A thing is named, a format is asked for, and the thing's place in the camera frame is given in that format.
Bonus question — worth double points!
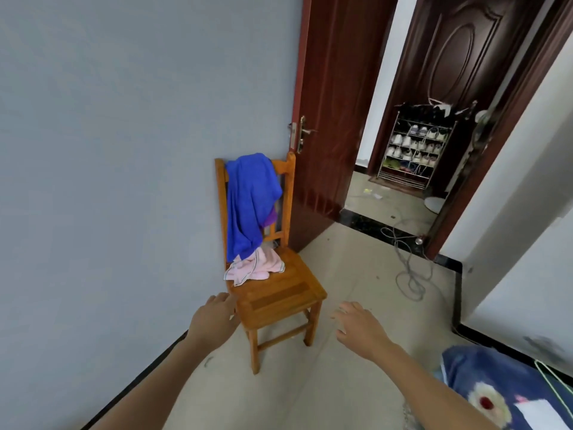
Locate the rows of shoes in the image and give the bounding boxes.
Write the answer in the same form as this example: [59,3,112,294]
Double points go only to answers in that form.
[384,105,453,171]

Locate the wooden chair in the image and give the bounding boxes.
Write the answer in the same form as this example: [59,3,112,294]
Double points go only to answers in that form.
[214,151,328,376]

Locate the person's right hand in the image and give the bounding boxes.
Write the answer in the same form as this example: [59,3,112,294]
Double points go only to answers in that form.
[330,302,395,362]

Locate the person's left hand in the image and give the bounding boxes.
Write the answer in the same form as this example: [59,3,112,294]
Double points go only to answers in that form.
[187,292,241,353]

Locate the grey cable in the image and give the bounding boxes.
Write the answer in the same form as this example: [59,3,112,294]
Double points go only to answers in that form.
[380,216,436,303]

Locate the blue floral bedding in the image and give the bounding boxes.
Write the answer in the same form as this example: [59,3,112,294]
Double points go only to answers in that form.
[440,345,573,430]

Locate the white stand fan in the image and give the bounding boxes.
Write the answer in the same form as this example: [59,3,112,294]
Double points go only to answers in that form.
[423,109,492,215]

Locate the green wire clothes hanger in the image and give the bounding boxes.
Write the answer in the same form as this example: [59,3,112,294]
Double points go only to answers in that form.
[534,360,573,411]

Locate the dark brown panelled door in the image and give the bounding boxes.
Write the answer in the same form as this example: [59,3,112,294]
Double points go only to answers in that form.
[366,0,550,198]

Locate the dark brown door frame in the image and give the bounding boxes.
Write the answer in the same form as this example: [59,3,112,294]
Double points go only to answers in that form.
[423,0,573,261]

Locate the person's left forearm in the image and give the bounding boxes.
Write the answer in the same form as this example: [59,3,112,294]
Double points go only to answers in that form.
[89,331,212,430]

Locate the blue cloth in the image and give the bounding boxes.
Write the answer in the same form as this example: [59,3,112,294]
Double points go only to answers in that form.
[225,153,284,263]

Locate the reddish brown open door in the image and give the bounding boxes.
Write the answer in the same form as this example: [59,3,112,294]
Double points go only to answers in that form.
[288,0,400,254]

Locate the person's right forearm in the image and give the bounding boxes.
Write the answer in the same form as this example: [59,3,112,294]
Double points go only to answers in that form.
[368,341,501,430]

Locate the metal shoe rack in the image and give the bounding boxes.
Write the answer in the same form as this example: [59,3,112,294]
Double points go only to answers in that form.
[376,103,458,191]

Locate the white paper sheet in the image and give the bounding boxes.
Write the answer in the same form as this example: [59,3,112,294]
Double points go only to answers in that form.
[515,398,570,430]

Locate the brass door handle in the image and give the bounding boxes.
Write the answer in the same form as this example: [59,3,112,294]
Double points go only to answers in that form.
[289,115,319,154]

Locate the pink cloth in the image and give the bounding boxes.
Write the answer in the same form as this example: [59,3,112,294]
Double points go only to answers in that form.
[223,247,286,287]

